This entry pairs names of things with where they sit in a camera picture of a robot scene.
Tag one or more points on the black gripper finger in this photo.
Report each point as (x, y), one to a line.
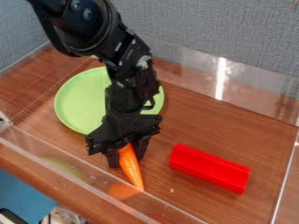
(140, 145)
(112, 158)

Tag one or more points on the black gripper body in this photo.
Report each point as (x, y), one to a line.
(124, 122)

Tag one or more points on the orange toy carrot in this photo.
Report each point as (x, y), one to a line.
(129, 166)

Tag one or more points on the red rectangular block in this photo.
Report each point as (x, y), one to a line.
(208, 167)

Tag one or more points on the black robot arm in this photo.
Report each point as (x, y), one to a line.
(86, 28)

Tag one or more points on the green round plate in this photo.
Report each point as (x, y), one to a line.
(80, 100)

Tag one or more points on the clear acrylic enclosure wall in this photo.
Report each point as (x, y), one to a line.
(185, 143)

